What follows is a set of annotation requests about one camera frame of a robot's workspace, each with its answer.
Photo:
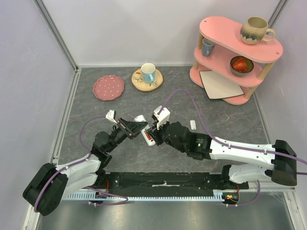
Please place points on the light blue cup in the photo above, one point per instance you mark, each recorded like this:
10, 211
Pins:
148, 72

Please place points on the white battery cover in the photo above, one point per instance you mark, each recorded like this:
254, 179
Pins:
193, 124

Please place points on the grey blue mug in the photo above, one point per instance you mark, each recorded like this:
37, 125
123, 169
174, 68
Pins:
207, 47

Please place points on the beige ceramic mug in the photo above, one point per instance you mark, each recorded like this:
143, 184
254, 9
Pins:
256, 29

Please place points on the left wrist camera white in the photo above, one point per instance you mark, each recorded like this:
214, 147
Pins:
111, 116

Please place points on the pink dotted plate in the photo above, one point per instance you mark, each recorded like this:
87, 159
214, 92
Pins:
108, 87

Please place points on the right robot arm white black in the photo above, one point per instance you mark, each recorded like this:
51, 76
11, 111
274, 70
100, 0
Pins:
275, 162

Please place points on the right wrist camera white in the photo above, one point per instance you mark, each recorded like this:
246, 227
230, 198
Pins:
161, 116

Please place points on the patterned dark bowl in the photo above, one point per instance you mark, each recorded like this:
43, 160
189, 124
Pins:
250, 66

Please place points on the white remote control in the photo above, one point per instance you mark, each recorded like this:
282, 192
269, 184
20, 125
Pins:
141, 118

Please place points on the red orange battery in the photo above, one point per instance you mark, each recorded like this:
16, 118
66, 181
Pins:
148, 136

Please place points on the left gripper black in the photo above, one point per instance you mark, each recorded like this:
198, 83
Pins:
133, 128

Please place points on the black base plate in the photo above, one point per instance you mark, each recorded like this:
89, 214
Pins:
164, 184

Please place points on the white square mat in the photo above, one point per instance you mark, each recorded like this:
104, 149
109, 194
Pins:
219, 87

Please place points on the beige leaf saucer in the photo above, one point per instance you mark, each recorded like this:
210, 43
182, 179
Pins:
138, 82

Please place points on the orange red cup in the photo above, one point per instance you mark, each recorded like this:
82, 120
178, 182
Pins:
240, 65

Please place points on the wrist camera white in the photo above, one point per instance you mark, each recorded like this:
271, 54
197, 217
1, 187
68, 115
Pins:
111, 116
161, 116

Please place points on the pink three-tier shelf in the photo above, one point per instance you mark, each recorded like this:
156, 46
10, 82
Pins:
225, 33

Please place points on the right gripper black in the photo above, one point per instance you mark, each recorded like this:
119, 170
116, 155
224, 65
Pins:
157, 135

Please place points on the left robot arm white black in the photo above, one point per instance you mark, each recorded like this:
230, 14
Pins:
53, 183

